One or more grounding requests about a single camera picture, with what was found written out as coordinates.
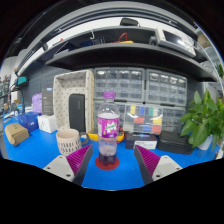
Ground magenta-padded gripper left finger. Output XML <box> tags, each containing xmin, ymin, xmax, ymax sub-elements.
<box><xmin>43</xmin><ymin>144</ymin><xmax>94</xmax><ymax>186</ymax></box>

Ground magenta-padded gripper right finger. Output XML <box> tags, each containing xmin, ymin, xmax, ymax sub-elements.
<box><xmin>133</xmin><ymin>144</ymin><xmax>184</xmax><ymax>186</ymax></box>

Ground dark grey tall box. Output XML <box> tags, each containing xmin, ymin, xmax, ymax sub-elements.
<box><xmin>41</xmin><ymin>87</ymin><xmax>54</xmax><ymax>117</ymax></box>

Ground black flat case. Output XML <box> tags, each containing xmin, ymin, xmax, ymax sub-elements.
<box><xmin>156</xmin><ymin>130</ymin><xmax>194</xmax><ymax>155</ymax></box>

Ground clear compartment box, colourful parts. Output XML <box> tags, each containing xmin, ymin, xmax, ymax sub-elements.
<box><xmin>123</xmin><ymin>103</ymin><xmax>164</xmax><ymax>135</ymax></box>

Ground flat round red coaster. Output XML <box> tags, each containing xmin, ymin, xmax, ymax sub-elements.
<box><xmin>94</xmin><ymin>155</ymin><xmax>120</xmax><ymax>171</ymax></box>

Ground black overhead shelf unit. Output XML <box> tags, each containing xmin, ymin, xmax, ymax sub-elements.
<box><xmin>14</xmin><ymin>16</ymin><xmax>221</xmax><ymax>83</ymax></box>

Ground green potted plant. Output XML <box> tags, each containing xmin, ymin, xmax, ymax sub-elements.
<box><xmin>179</xmin><ymin>89</ymin><xmax>224</xmax><ymax>151</ymax></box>

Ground black rectangular speaker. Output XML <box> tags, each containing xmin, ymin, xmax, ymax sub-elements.
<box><xmin>68</xmin><ymin>93</ymin><xmax>87</xmax><ymax>133</ymax></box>

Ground small white box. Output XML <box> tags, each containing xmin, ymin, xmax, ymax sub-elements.
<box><xmin>37</xmin><ymin>114</ymin><xmax>58</xmax><ymax>134</ymax></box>

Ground brown cardboard box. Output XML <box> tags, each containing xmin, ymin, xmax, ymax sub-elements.
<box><xmin>4</xmin><ymin>122</ymin><xmax>30</xmax><ymax>147</ymax></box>

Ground blue box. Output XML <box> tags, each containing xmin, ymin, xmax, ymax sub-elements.
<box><xmin>18</xmin><ymin>111</ymin><xmax>41</xmax><ymax>133</ymax></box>

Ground black box with white label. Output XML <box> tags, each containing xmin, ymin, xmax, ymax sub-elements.
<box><xmin>125</xmin><ymin>132</ymin><xmax>158</xmax><ymax>150</ymax></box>

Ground purple bag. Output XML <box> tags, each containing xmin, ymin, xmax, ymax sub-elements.
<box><xmin>31</xmin><ymin>92</ymin><xmax>43</xmax><ymax>114</ymax></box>

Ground purple-labelled clear drink bottle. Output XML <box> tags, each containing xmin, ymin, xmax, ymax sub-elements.
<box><xmin>97</xmin><ymin>91</ymin><xmax>120</xmax><ymax>167</ymax></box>

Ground beige patterned mug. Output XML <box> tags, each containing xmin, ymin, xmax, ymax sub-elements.
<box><xmin>55</xmin><ymin>128</ymin><xmax>89</xmax><ymax>157</ymax></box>

